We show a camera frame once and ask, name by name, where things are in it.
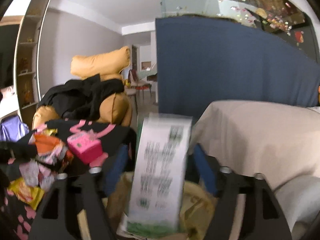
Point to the white green paper carton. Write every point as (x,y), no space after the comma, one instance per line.
(158,179)

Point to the glass fish tank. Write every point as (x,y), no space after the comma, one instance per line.
(279,17)

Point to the orange snack bag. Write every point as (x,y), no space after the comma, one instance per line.
(50,149)

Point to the black television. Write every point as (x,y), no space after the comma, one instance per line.
(8,37)

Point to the black jacket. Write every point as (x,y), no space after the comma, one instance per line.
(81,99)

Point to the beige sofa cover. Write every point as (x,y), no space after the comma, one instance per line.
(278,140)

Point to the grey neck pillow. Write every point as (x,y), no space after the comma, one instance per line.
(299,200)

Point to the purple plastic bag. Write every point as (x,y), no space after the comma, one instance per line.
(13,129)

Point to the yellow snack wrapper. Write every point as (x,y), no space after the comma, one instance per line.
(27,194)

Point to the pink toy box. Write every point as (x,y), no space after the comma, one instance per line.
(85,146)

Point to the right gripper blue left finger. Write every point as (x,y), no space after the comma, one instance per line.
(114,172)

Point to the dining table with cloth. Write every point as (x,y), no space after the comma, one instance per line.
(149,75)

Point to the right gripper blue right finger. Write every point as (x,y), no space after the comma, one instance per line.
(208,168)

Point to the dining chair with cushion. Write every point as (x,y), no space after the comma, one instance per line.
(134,83)

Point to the black pink patterned tablecloth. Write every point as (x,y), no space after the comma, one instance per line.
(58,170)

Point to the yellow paper trash bag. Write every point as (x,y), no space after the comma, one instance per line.
(196,212)

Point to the navy blue cloth cover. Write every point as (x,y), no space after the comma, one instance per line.
(202,60)

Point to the white display shelf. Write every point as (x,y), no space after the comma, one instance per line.
(26,60)

